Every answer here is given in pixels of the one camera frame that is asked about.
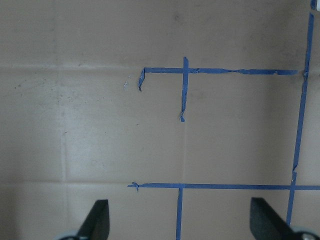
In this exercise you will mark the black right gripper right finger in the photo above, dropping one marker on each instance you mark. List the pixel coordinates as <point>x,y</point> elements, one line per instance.
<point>266,224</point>

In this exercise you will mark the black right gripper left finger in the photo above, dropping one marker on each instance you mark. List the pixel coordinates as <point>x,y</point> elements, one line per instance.
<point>96,226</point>

